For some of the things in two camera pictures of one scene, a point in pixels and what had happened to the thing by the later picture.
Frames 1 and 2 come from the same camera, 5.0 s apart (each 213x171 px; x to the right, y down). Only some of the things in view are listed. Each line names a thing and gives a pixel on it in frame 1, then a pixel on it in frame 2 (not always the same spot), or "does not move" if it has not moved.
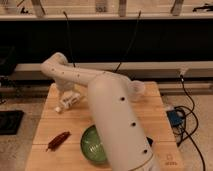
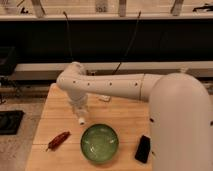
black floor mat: x=10 y=121 does not move
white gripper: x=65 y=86 → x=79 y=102
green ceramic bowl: x=91 y=145 does not move
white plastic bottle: x=69 y=100 → x=81 y=121
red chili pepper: x=57 y=141 does not move
